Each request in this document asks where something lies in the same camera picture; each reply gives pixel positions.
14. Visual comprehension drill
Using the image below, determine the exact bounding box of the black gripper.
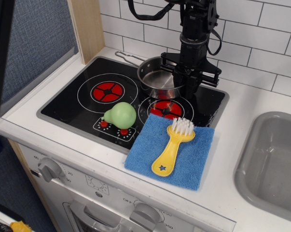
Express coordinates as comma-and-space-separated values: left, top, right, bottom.
160, 38, 221, 99

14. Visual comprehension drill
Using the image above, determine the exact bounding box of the small steel saucepan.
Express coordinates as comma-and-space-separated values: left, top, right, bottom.
115, 51, 184, 100

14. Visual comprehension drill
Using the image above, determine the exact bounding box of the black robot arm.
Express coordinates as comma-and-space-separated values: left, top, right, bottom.
161, 0, 222, 99

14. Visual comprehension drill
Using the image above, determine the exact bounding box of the black toy cooktop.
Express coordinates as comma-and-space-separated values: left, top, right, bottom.
37, 57, 229, 153

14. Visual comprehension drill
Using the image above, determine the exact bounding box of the yellow dish brush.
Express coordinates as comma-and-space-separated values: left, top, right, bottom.
152, 117, 195, 177

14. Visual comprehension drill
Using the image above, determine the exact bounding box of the blue microfibre cloth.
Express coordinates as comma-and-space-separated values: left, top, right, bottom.
125, 114, 215, 190

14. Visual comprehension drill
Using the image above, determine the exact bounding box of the green toy pear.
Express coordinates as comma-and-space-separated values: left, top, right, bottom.
102, 102, 137, 129

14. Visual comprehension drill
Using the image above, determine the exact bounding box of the grey sink basin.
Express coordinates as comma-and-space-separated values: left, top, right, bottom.
235, 112, 291, 221

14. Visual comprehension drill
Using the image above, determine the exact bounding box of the grey right oven knob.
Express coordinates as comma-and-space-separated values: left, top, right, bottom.
129, 203, 161, 232

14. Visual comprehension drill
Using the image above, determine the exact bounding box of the grey oven knob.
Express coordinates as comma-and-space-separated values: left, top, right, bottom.
38, 158, 62, 183
129, 203, 161, 232

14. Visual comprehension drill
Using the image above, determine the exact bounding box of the white toy oven front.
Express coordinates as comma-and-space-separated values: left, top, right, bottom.
20, 145, 235, 232

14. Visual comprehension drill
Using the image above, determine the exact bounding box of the grey left oven knob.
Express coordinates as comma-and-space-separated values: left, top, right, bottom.
38, 158, 62, 183

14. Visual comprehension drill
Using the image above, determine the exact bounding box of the yellow object at corner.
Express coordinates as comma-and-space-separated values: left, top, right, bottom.
10, 221, 33, 232

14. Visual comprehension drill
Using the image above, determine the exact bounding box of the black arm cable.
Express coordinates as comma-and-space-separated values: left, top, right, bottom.
127, 0, 222, 56

